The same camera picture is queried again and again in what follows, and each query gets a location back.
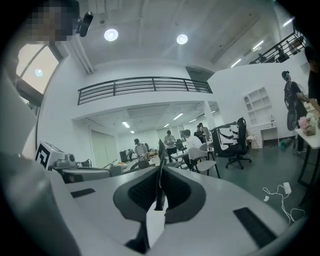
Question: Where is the round ceiling light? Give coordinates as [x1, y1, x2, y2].
[176, 33, 189, 46]
[103, 27, 120, 42]

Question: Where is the grey work table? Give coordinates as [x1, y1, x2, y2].
[169, 149, 191, 166]

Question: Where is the black balcony railing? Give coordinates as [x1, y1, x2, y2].
[77, 76, 214, 106]
[249, 29, 307, 65]

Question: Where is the white rectangular table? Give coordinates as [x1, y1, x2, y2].
[294, 127, 320, 189]

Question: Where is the black head-mounted camera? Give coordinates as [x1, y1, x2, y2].
[75, 10, 95, 39]

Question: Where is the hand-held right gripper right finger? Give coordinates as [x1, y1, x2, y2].
[149, 165, 302, 256]

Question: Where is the teal rolled mat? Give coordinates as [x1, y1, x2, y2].
[279, 137, 292, 151]

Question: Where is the black round-back chair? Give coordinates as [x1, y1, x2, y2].
[129, 159, 151, 173]

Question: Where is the grey chair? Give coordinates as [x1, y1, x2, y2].
[188, 145, 221, 180]

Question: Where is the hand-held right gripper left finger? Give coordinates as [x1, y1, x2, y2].
[49, 165, 162, 256]

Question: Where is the person's head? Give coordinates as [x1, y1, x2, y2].
[24, 0, 81, 49]

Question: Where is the window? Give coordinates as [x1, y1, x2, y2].
[15, 42, 64, 96]

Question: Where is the black office chair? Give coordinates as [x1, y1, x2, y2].
[222, 116, 253, 171]

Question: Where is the white cable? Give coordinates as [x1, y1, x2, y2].
[262, 185, 306, 226]

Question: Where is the pink flower bouquet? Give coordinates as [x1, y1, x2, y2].
[298, 112, 317, 137]

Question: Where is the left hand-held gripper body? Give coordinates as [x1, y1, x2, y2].
[34, 140, 77, 174]

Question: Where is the white desk with shelves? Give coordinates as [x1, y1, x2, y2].
[242, 86, 280, 150]

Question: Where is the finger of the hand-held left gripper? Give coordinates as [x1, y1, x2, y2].
[60, 166, 112, 185]

